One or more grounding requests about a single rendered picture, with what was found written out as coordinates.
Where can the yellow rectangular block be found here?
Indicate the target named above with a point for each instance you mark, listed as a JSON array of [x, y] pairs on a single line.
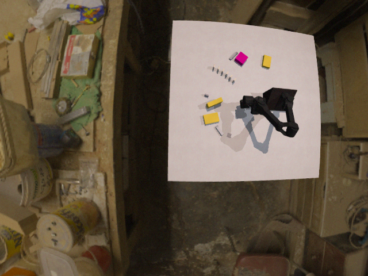
[[266, 61], [210, 118], [214, 102]]

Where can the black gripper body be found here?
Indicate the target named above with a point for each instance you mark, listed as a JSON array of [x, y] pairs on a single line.
[[243, 105]]

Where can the magenta block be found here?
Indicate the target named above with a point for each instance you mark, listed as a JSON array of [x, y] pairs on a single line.
[[241, 58]]

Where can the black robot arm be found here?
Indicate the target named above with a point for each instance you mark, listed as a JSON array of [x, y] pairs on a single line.
[[259, 106]]

